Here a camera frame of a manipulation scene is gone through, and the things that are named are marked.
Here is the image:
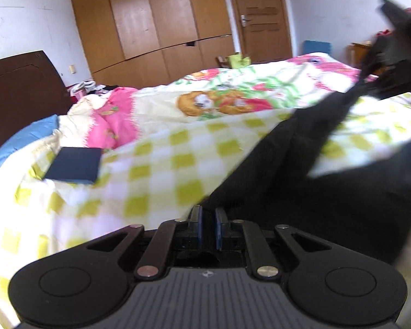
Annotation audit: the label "bedside clutter pile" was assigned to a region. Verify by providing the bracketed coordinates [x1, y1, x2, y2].
[70, 80, 119, 103]

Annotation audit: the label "wooden wardrobe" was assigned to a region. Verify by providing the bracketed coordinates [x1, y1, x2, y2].
[67, 0, 235, 84]

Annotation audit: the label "wooden door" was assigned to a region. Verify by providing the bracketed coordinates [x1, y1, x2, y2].
[226, 0, 293, 64]

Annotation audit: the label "dark blue folded cloth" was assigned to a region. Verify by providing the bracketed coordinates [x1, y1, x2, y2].
[43, 147, 103, 184]

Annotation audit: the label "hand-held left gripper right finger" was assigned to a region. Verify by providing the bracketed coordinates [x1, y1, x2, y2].
[215, 206, 333, 279]

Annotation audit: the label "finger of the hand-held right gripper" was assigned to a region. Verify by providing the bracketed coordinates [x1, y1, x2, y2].
[359, 46, 411, 101]

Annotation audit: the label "dark wooden headboard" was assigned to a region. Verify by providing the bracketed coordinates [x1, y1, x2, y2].
[0, 50, 72, 161]

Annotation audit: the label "yellow checked blanket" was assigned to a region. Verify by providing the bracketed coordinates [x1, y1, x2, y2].
[0, 94, 411, 329]

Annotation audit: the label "blue pillow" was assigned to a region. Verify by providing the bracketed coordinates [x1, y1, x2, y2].
[0, 115, 60, 186]

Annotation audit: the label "wooden cabinet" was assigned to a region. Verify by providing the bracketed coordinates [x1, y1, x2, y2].
[347, 42, 375, 70]

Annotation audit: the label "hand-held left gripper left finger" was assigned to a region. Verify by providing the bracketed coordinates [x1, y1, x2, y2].
[85, 205, 203, 280]

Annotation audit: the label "cartoon printed quilt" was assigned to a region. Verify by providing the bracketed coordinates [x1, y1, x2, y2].
[67, 52, 379, 149]

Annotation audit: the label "black pants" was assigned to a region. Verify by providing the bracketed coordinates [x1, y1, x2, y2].
[205, 75, 411, 264]

